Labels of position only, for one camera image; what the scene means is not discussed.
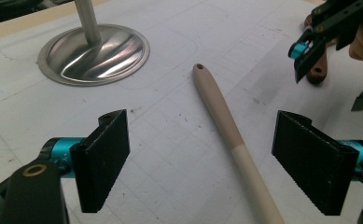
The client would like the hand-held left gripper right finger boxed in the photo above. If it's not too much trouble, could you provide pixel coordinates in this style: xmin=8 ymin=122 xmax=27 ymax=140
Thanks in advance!
xmin=271 ymin=110 xmax=363 ymax=217

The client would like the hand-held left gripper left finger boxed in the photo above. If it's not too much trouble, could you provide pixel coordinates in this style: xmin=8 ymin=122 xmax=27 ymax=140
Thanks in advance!
xmin=40 ymin=108 xmax=131 ymax=214

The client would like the reddish wooden spatula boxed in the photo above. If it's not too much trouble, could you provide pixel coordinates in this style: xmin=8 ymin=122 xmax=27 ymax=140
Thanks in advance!
xmin=303 ymin=13 xmax=330 ymax=86

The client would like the beige ladle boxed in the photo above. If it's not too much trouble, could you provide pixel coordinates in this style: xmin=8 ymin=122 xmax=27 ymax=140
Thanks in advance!
xmin=191 ymin=63 xmax=286 ymax=224

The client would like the metal utensil stand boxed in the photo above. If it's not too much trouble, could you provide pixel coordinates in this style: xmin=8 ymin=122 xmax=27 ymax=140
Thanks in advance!
xmin=36 ymin=0 xmax=151 ymax=88

